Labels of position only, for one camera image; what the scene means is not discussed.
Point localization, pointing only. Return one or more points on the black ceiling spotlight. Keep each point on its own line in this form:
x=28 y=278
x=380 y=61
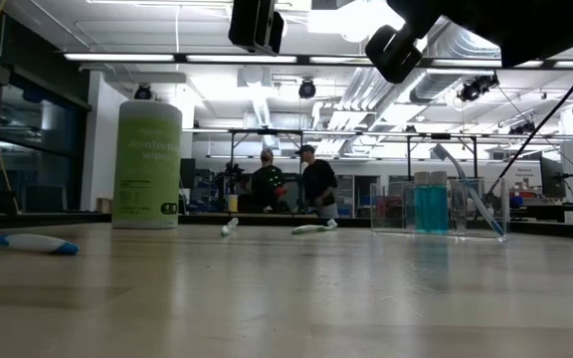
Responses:
x=142 y=92
x=307 y=88

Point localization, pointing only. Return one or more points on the silver ventilation duct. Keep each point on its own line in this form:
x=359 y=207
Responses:
x=436 y=84

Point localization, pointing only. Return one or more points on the black aluminium table frame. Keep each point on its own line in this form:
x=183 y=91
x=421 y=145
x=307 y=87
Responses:
x=207 y=219

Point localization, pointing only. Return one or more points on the long ceiling light strip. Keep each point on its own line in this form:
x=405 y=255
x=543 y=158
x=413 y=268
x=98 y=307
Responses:
x=117 y=57
x=242 y=58
x=336 y=60

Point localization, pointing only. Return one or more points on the small brown box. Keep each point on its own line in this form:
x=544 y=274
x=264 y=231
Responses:
x=103 y=205

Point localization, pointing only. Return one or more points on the blue white toothbrush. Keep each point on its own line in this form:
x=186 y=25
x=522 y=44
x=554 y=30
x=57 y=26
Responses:
x=493 y=223
x=23 y=242

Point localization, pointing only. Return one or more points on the black background rig frame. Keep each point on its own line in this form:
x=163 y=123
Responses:
x=247 y=131

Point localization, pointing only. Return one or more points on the green disinfecting wipes canister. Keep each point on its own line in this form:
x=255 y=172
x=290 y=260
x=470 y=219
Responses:
x=147 y=174

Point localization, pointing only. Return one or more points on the clear plastic organizer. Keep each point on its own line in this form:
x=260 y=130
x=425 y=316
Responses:
x=391 y=209

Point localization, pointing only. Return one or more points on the green white toothbrush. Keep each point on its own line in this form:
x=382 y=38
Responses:
x=311 y=229
x=229 y=228

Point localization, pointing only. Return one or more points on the black track light cluster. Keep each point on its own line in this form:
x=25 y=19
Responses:
x=522 y=128
x=478 y=87

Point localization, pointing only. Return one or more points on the yellow cup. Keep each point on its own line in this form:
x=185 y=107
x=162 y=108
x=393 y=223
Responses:
x=233 y=204

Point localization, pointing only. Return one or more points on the person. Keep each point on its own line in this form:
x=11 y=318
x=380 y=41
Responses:
x=319 y=184
x=266 y=184

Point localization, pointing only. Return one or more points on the black computer monitor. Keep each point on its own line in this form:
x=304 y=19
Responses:
x=551 y=178

